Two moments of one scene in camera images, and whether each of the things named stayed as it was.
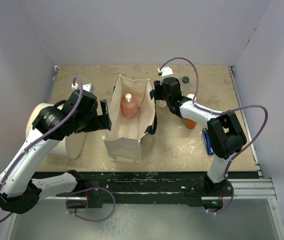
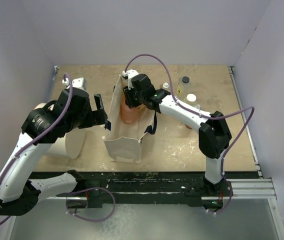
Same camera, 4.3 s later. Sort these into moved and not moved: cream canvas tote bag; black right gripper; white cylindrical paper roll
Moved: black right gripper
Not moved: white cylindrical paper roll; cream canvas tote bag
